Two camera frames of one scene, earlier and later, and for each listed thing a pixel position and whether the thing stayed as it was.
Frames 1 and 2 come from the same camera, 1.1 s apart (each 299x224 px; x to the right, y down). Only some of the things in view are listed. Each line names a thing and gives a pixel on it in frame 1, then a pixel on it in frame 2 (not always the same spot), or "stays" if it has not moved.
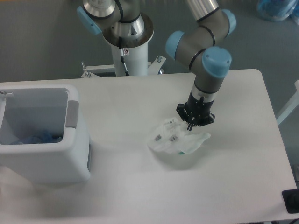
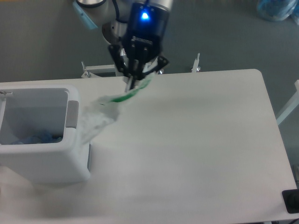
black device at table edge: [291, 199] stays
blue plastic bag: [278, 10] stays
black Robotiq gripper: [198, 110] to [147, 28]
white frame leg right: [293, 103] stays
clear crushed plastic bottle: [45, 136] stays
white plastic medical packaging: [172, 136] to [103, 111]
